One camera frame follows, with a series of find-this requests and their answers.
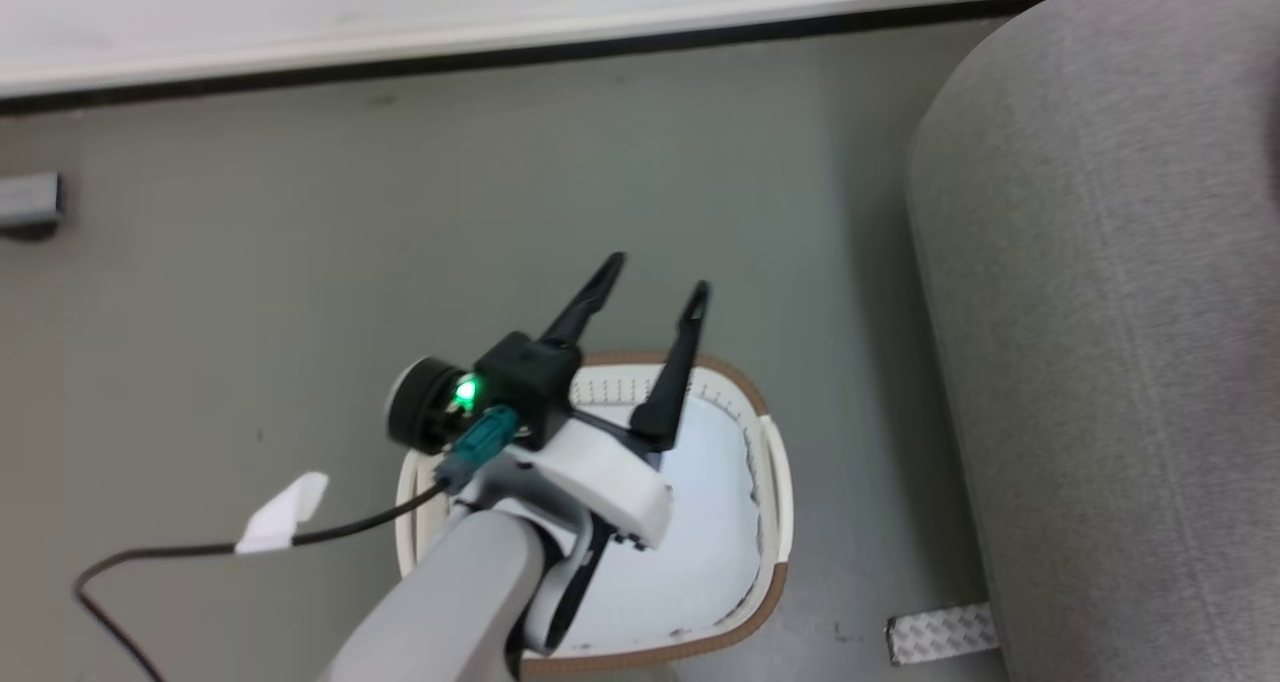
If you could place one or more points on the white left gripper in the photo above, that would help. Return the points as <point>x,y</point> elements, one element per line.
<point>610,492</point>

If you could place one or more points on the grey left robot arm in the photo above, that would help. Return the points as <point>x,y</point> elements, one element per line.
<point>450,602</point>

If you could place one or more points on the grey fabric sofa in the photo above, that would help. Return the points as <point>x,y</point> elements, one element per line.
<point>1110,312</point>

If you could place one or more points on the white plastic laundry basket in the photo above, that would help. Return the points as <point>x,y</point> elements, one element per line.
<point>700,522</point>

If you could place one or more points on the metal tread plate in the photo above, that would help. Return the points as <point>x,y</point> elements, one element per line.
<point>940,634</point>

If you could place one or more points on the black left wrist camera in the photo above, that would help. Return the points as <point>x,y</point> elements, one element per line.
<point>525,377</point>

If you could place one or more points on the grey metal frame leg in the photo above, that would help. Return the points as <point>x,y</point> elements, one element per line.
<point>28,202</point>

